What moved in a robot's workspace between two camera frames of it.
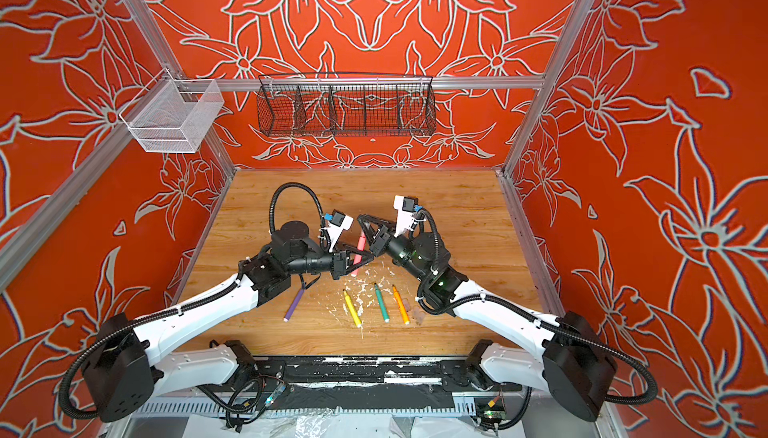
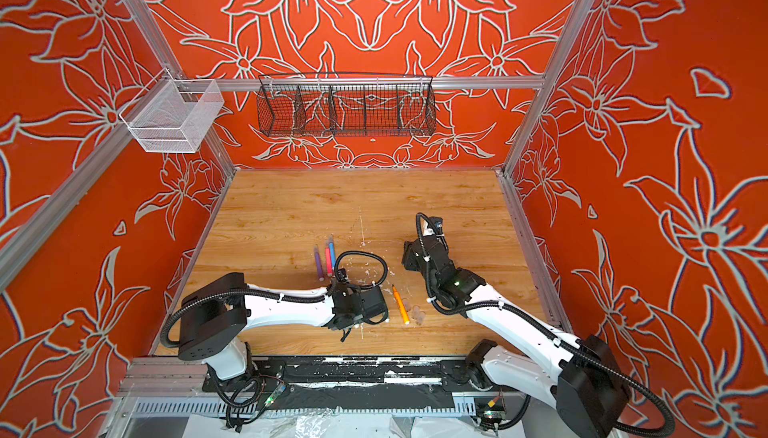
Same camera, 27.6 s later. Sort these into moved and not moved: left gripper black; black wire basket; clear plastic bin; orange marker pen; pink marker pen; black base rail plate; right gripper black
Moved: pink marker pen; right gripper black; left gripper black
Not moved: orange marker pen; black wire basket; clear plastic bin; black base rail plate
